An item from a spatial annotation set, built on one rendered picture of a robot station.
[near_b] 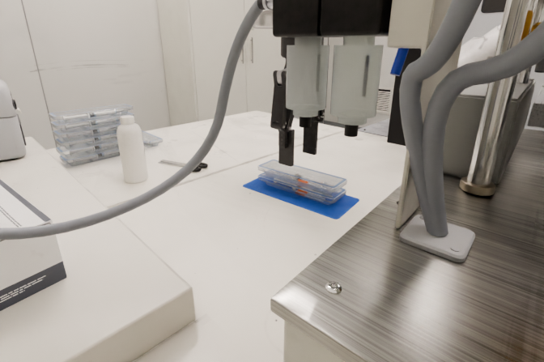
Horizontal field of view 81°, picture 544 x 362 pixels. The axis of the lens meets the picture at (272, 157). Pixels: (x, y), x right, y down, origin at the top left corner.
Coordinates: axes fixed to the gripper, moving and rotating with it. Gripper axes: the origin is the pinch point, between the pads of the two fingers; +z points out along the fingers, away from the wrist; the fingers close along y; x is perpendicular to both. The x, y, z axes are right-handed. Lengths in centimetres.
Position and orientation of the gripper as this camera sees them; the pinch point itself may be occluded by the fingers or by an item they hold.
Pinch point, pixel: (299, 145)
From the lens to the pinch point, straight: 62.3
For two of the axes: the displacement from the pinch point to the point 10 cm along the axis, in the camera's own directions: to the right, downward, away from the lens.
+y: 6.2, -2.6, 7.4
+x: -7.8, -2.1, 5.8
